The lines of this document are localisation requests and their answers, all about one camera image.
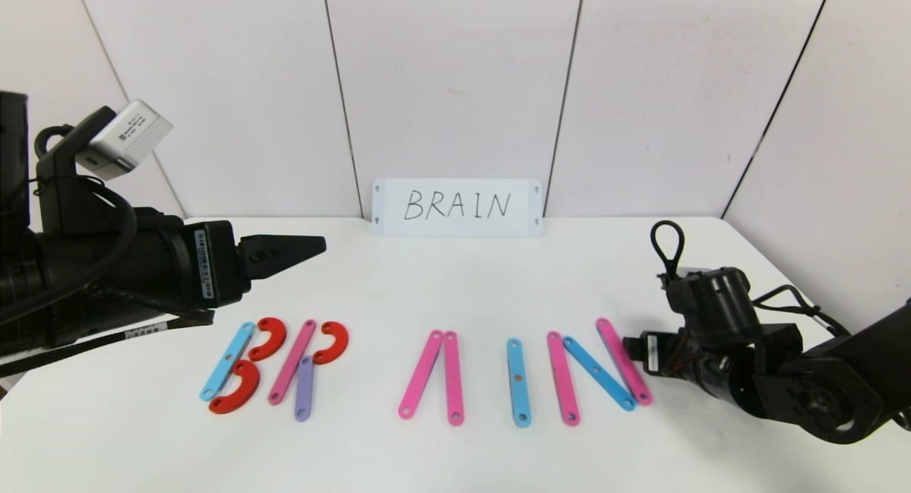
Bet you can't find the looped black cable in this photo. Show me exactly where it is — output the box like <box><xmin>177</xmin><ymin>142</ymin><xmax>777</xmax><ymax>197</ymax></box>
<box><xmin>650</xmin><ymin>221</ymin><xmax>686</xmax><ymax>280</ymax></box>

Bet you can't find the long pink plastic bar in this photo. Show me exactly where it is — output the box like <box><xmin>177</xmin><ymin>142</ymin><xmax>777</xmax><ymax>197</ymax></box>
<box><xmin>547</xmin><ymin>331</ymin><xmax>581</xmax><ymax>427</ymax></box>
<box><xmin>268</xmin><ymin>319</ymin><xmax>317</xmax><ymax>405</ymax></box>
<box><xmin>443</xmin><ymin>330</ymin><xmax>465</xmax><ymax>427</ymax></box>
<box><xmin>397</xmin><ymin>329</ymin><xmax>445</xmax><ymax>420</ymax></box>

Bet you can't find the white BRAIN sign card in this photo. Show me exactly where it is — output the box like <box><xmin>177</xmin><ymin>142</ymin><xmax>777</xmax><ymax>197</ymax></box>
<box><xmin>372</xmin><ymin>178</ymin><xmax>543</xmax><ymax>238</ymax></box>

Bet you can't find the medium blue plastic bar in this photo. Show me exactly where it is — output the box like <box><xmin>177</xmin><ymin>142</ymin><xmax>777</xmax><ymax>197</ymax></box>
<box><xmin>562</xmin><ymin>336</ymin><xmax>638</xmax><ymax>413</ymax></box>

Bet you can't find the blue bar with orange underside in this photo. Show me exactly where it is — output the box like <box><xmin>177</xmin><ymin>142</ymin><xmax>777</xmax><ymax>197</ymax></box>
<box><xmin>506</xmin><ymin>338</ymin><xmax>533</xmax><ymax>428</ymax></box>

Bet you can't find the thin black arm wire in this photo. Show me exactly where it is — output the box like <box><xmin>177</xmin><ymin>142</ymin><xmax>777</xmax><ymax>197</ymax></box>
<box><xmin>753</xmin><ymin>285</ymin><xmax>851</xmax><ymax>337</ymax></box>

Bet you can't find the short pink plastic bar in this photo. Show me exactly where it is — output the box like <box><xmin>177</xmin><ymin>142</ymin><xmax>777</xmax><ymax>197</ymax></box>
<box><xmin>596</xmin><ymin>317</ymin><xmax>653</xmax><ymax>407</ymax></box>

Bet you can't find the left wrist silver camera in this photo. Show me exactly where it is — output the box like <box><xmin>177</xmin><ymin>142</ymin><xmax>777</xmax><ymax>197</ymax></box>
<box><xmin>77</xmin><ymin>100</ymin><xmax>174</xmax><ymax>181</ymax></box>

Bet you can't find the thin black tagged cable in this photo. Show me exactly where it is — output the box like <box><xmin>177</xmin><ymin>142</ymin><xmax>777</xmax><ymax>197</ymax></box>
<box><xmin>0</xmin><ymin>307</ymin><xmax>216</xmax><ymax>377</ymax></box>

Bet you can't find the short purple plastic bar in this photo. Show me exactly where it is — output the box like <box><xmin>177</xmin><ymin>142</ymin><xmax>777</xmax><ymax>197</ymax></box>
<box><xmin>294</xmin><ymin>356</ymin><xmax>315</xmax><ymax>423</ymax></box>

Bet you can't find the long blue plastic bar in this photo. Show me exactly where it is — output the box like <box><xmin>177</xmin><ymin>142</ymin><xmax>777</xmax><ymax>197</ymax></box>
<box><xmin>199</xmin><ymin>322</ymin><xmax>256</xmax><ymax>402</ymax></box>

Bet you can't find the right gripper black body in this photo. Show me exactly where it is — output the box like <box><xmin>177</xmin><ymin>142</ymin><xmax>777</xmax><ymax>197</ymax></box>
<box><xmin>640</xmin><ymin>330</ymin><xmax>690</xmax><ymax>376</ymax></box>

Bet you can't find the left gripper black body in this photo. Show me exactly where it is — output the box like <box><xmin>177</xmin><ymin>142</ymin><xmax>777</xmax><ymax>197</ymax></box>
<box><xmin>109</xmin><ymin>220</ymin><xmax>251</xmax><ymax>310</ymax></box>

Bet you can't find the large red plastic arc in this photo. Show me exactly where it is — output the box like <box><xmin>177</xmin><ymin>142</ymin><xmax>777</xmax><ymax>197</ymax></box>
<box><xmin>248</xmin><ymin>317</ymin><xmax>288</xmax><ymax>362</ymax></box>
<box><xmin>209</xmin><ymin>359</ymin><xmax>261</xmax><ymax>415</ymax></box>

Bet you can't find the small red plastic arc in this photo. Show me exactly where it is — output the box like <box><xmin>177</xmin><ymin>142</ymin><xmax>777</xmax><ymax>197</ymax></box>
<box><xmin>312</xmin><ymin>322</ymin><xmax>350</xmax><ymax>366</ymax></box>

